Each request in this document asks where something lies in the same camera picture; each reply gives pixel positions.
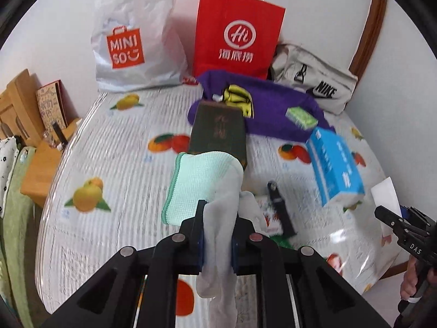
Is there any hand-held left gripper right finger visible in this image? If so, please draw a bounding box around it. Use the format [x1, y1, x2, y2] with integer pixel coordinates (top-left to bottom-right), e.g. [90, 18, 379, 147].
[231, 217, 391, 328]

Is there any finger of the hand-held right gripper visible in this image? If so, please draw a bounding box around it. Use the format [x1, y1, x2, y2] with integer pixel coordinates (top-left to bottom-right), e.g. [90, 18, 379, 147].
[374, 205, 407, 238]
[399, 206, 437, 230]

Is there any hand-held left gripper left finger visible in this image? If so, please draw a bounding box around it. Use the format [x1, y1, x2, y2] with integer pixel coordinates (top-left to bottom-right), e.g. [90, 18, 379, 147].
[44, 200, 207, 328]

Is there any white paper piece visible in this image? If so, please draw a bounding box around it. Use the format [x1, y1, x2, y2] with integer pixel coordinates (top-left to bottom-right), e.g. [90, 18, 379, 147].
[370, 177, 401, 217]

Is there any white sock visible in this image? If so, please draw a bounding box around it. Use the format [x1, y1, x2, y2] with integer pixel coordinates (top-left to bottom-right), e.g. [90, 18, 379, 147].
[195, 159, 246, 328]
[239, 191, 272, 235]

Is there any black tube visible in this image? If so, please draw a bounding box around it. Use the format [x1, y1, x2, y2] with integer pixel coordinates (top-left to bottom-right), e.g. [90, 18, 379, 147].
[267, 180, 298, 238]

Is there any mint green cloth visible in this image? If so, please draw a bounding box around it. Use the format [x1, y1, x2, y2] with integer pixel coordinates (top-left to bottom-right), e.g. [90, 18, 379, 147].
[161, 151, 244, 226]

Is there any green tissue packet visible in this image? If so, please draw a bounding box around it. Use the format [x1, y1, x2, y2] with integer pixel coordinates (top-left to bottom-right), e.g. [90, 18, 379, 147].
[285, 107, 319, 130]

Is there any yellow mesh pouch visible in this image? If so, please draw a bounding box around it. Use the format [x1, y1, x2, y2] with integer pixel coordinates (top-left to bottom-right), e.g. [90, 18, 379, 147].
[223, 84, 256, 118]

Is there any purple fabric storage bin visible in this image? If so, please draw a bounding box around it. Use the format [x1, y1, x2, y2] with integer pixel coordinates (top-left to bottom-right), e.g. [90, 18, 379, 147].
[189, 70, 337, 144]

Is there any person's right hand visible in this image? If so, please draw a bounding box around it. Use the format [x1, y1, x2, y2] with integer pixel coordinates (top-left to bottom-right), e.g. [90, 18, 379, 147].
[400, 258, 419, 301]

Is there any blue tissue pack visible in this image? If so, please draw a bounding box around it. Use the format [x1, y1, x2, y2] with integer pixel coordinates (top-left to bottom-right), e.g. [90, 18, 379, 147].
[305, 126, 366, 208]

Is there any dark tea tin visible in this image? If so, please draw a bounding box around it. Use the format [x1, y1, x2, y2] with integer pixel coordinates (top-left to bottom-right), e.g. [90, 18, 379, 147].
[188, 102, 248, 171]

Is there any wooden nightstand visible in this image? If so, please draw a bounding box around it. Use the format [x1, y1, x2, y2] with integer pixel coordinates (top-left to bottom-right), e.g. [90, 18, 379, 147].
[20, 118, 82, 209]

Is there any green blanket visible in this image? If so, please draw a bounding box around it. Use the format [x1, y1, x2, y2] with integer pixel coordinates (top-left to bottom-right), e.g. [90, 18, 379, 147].
[0, 146, 43, 322]

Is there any grey waist bag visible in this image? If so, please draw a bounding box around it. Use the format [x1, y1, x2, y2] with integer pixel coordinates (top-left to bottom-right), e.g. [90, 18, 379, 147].
[270, 43, 358, 115]

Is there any brown notebook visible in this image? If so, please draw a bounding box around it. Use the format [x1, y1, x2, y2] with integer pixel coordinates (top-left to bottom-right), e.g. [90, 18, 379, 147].
[36, 80, 70, 128]

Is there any floral print pillow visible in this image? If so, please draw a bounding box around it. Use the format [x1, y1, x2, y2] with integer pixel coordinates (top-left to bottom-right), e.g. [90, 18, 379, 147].
[0, 136, 19, 217]

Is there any red paper bag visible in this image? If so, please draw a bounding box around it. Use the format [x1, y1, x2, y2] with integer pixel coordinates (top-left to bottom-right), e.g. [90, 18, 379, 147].
[192, 0, 286, 81]

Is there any wooden bed headboard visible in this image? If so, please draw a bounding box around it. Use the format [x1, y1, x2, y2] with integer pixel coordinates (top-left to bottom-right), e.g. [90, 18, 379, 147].
[0, 69, 43, 147]

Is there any white plastic shopping bag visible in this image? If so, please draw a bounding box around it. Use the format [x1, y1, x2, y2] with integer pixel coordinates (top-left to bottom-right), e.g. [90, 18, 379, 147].
[90, 0, 189, 93]

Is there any brown wooden door frame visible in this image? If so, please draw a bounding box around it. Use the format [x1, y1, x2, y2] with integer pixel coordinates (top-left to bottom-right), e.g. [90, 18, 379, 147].
[348, 0, 388, 76]

